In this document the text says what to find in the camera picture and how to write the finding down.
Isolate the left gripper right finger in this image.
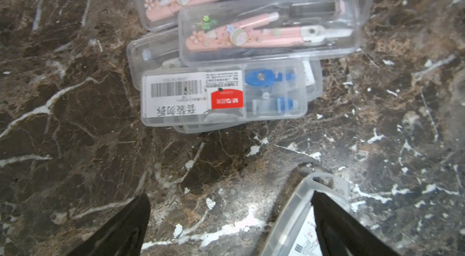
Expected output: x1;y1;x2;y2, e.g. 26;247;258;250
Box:
311;191;398;256

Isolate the clear case red label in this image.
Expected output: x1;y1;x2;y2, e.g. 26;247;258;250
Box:
140;60;308;127

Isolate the clear case green compass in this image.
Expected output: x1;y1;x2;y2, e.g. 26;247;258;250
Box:
126;27;324;135

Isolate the clear case barcode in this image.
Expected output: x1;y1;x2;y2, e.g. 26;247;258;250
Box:
260;173;350;256

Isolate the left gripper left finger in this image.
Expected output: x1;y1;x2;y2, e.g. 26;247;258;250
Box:
69;194;151;256

